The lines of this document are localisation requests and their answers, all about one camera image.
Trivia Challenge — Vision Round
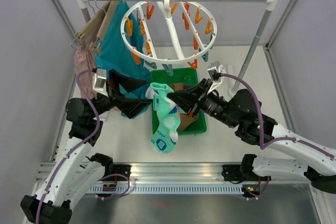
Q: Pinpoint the teal shirt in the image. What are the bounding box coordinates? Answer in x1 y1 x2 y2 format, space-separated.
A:
94 0 152 119

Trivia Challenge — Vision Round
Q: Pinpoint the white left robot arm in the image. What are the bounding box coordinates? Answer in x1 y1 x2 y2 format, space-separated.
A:
20 68 152 223

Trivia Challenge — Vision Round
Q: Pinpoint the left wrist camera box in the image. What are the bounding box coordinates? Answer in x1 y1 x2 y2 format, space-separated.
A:
92 68 107 93

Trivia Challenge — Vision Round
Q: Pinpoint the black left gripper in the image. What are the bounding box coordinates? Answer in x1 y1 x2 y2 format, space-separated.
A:
89 69 153 119

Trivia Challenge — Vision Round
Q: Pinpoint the pink garment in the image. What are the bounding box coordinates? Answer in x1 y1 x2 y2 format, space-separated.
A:
73 28 106 101

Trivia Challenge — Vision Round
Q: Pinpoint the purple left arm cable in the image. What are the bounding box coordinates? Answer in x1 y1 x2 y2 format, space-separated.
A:
34 68 132 224

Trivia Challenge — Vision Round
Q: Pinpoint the white round clip hanger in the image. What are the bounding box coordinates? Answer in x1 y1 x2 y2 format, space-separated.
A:
120 0 217 76

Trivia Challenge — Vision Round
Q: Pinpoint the mint patterned sock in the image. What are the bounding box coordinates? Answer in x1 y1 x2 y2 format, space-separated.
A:
145 82 181 153

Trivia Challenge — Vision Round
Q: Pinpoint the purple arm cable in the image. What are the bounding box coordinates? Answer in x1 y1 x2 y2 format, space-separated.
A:
34 68 132 224
217 73 336 201

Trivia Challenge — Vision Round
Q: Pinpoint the beige wooden hanger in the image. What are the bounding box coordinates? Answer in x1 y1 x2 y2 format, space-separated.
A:
71 0 106 49
90 1 119 56

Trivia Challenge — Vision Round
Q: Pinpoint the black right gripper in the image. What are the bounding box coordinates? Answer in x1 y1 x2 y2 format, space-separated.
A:
167 78 239 129

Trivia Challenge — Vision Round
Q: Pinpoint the white slotted cable duct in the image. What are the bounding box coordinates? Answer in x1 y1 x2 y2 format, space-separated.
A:
87 183 243 195

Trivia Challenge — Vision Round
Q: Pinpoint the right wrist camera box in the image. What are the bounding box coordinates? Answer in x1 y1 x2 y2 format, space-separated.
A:
207 61 225 89

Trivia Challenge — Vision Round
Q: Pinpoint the metal clothes rack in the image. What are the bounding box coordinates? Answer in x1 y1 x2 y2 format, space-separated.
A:
77 0 278 79

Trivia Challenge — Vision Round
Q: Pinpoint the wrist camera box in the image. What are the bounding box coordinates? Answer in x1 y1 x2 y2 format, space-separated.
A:
207 61 225 89
92 68 107 93

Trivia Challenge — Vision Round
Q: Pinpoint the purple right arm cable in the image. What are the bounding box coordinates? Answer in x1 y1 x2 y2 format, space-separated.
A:
217 73 336 201

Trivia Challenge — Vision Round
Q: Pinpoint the green plastic tray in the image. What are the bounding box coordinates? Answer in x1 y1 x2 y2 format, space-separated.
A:
151 67 207 136

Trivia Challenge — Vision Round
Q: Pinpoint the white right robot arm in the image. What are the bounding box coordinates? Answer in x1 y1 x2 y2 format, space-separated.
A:
167 79 335 194

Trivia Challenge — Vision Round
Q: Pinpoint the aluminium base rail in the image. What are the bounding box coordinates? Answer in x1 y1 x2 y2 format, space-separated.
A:
36 162 322 186

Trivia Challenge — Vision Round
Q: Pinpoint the brown ribbed sock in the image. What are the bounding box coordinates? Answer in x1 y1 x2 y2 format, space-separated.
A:
177 113 199 132

